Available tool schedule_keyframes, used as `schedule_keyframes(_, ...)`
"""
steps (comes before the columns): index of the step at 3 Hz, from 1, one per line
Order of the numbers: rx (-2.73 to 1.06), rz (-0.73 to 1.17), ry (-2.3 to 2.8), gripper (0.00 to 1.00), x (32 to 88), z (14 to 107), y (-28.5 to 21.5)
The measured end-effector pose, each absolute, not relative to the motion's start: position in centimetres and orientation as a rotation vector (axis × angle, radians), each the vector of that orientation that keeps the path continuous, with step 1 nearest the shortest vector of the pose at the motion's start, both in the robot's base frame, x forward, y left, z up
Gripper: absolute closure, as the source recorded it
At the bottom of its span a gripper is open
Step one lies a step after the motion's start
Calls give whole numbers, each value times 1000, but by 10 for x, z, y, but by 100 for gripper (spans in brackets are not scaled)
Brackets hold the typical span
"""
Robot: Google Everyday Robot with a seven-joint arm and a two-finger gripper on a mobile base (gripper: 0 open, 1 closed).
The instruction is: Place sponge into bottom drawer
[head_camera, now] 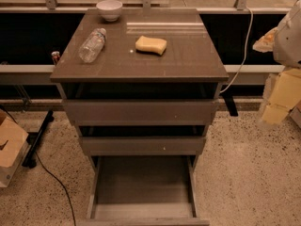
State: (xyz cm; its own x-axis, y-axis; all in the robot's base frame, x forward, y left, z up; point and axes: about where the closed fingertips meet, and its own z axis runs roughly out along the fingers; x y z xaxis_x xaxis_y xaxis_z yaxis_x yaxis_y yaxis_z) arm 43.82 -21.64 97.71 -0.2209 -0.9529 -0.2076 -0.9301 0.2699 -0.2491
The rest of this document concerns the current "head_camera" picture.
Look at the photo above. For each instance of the red soda can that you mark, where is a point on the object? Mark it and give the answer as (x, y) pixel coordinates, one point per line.
(55, 56)

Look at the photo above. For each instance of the yellow sponge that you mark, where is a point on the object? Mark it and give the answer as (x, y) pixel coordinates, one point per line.
(151, 45)

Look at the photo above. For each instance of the cardboard box at right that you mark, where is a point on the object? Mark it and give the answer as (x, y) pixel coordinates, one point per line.
(296, 114)

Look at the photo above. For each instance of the clear plastic water bottle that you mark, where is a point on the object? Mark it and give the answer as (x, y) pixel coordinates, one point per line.
(93, 45)

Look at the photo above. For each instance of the white ceramic bowl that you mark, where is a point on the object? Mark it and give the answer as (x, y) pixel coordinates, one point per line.
(110, 10)

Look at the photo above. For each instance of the grey top drawer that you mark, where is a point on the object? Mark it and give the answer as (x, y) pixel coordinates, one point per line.
(141, 113)

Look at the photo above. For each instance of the cardboard box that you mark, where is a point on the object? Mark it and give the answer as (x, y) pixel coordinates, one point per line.
(296, 114)
(13, 145)

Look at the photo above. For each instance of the grey drawer cabinet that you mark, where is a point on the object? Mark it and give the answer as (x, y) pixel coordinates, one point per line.
(188, 44)

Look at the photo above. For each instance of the black floor stand bar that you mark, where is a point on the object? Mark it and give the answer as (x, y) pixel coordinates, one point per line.
(34, 141)

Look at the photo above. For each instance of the grey middle drawer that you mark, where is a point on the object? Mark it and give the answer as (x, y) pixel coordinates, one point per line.
(142, 145)

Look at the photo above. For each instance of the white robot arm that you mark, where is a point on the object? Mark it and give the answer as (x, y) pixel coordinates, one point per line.
(287, 46)

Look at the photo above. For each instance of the grey open bottom drawer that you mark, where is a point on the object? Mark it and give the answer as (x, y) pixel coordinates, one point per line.
(143, 191)

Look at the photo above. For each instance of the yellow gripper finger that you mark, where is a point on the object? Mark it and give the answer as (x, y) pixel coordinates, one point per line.
(281, 94)
(266, 42)

